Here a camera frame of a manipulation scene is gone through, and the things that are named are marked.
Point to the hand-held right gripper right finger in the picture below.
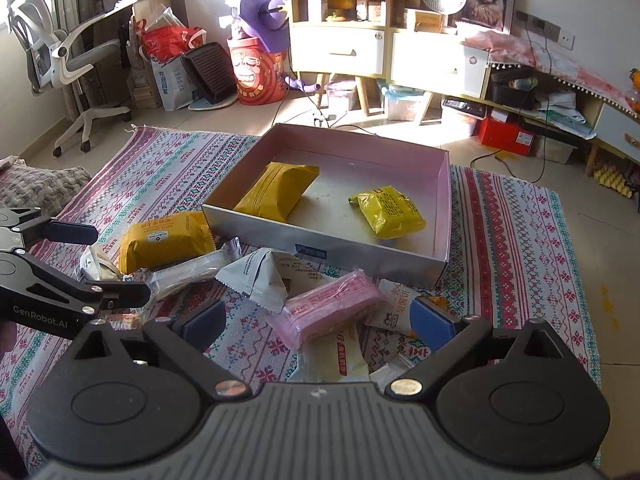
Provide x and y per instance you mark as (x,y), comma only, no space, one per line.
(430,322)

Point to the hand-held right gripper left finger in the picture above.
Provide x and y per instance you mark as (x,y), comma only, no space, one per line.
(205,317)

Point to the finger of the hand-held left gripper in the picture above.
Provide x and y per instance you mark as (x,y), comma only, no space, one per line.
(125,295)
(70,232)

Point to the white grey snack packet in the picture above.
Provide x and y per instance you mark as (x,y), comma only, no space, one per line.
(260,272)

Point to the pink snack packet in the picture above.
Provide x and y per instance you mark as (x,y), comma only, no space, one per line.
(325,305)

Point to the pink cardboard box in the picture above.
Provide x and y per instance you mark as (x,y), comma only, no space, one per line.
(325,185)

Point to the white orange biscuit packet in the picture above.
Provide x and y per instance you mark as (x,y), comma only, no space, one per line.
(392,312)

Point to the small white snack packet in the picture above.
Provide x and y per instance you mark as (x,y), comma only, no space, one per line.
(97,265)

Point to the clear wrapped wafer packet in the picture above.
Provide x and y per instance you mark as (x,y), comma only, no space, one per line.
(190,270)

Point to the grey blanket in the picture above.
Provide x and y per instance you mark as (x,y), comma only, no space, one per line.
(40,185)

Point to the clear plastic wrapper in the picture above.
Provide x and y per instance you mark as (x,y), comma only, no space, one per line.
(395,370)

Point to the orange snack packet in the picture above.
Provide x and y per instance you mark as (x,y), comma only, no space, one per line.
(165,245)

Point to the cream snack packet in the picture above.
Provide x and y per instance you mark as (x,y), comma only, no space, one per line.
(330,355)

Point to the patterned woven mat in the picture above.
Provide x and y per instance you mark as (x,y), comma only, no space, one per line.
(500,240)

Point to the bright yellow snack packet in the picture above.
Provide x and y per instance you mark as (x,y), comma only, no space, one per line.
(390,210)

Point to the mustard yellow snack packet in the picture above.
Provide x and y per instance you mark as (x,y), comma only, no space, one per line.
(272,190)

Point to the white shopping bag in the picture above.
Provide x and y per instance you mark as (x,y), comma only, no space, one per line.
(172,85)

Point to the white office chair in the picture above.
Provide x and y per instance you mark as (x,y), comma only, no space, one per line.
(35,35)

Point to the white storage box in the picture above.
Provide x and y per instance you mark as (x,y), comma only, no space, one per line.
(555,149)
(457,122)

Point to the red box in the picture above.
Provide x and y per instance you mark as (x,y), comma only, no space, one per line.
(505,135)

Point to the dark brown ribbed tray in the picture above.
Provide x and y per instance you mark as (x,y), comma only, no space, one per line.
(210,70)

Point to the red plastic bag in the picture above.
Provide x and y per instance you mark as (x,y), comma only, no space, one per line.
(167,40)

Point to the clear storage box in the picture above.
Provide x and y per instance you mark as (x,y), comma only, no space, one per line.
(402,107)
(342,97)

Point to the row of yellow toys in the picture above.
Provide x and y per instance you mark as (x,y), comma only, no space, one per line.
(615,180)

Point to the wooden desk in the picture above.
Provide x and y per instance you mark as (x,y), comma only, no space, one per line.
(150,2)

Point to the black box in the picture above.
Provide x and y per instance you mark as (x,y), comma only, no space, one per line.
(510,92)

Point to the red bucket with face print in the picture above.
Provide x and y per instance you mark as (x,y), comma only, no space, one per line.
(255,72)

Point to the purple toy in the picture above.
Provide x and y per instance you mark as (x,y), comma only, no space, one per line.
(300,85)

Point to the loose papers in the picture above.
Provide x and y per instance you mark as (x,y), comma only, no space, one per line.
(565,107)

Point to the low wooden cabinet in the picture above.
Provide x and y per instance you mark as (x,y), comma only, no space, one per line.
(617,130)

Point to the pink table cloth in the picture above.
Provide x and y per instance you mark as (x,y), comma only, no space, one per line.
(565,67)

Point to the wooden shelf cabinet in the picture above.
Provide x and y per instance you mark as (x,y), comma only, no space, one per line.
(335,47)

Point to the small wooden box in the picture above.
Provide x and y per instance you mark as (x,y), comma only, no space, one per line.
(425,21)

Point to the small printed carton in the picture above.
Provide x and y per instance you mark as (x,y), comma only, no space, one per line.
(377,11)
(362,7)

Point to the white carton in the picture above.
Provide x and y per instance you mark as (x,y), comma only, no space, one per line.
(316,6)

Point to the white wall socket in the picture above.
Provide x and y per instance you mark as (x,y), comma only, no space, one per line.
(566,39)

